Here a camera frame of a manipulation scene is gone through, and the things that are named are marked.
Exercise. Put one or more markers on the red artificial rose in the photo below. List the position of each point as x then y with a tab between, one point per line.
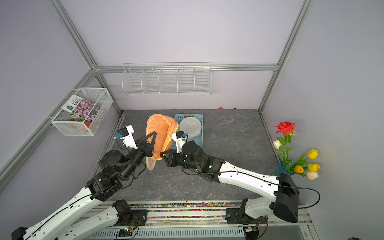
285	128

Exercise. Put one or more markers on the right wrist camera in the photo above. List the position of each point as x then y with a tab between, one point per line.
180	138

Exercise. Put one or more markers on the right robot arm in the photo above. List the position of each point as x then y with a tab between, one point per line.
279	195

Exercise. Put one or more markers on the light blue plastic basket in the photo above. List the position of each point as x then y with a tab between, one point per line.
199	139

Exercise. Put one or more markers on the teal glass vase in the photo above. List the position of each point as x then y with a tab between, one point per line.
279	170

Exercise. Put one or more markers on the white mesh laundry bag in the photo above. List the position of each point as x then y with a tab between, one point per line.
191	126

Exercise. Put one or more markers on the white wire wall shelf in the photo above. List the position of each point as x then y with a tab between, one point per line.
167	78

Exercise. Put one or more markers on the purple flower pot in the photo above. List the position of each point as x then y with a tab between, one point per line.
85	112

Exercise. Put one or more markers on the white wire side basket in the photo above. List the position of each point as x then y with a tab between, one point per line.
97	96

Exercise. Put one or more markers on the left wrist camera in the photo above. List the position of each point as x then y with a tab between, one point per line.
125	135

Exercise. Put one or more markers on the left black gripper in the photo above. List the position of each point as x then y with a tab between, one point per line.
145	146

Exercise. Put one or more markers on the yellow tulip top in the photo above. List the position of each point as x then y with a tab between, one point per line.
313	154

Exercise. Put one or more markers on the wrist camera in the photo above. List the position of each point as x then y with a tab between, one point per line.
125	135
180	138

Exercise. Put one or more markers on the pink white tulip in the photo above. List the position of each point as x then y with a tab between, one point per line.
311	175

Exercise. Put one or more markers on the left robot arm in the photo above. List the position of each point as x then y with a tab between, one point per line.
115	168

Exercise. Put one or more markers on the yellow tulip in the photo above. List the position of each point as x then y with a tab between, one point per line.
313	154
314	167

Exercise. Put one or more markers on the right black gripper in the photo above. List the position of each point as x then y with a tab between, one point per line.
170	160

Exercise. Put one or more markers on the white tulip bud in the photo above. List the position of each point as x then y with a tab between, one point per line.
277	144

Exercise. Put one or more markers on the orange tulip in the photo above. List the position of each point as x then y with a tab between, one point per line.
299	169

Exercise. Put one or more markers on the yellow tulip middle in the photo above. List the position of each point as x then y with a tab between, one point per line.
314	167

